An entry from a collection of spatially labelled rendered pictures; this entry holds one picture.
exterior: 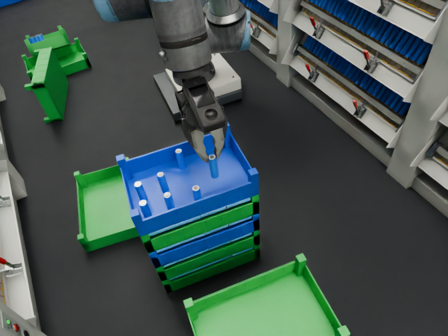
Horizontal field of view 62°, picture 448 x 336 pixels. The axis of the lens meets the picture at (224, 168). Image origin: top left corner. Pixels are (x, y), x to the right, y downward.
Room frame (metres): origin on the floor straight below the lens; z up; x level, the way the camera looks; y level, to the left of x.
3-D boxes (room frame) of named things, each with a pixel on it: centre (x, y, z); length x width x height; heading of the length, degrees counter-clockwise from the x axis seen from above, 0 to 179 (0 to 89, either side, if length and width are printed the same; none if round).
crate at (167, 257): (0.61, 0.09, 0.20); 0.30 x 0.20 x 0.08; 105
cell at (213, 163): (0.56, 0.02, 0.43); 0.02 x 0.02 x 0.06
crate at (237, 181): (0.61, 0.09, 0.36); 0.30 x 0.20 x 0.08; 105
